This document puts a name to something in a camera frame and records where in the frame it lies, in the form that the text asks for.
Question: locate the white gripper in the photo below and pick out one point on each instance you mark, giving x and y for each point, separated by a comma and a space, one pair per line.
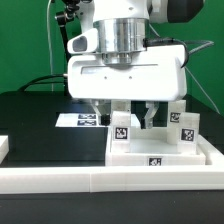
155, 74

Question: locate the white square tabletop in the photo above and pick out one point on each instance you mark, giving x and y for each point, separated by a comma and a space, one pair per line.
149, 147

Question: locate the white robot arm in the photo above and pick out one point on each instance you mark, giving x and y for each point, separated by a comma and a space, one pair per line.
116, 59

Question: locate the white marker sheet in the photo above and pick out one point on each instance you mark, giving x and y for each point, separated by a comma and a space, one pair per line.
81, 120

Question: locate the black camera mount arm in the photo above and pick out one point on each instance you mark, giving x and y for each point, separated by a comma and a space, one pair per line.
63, 23

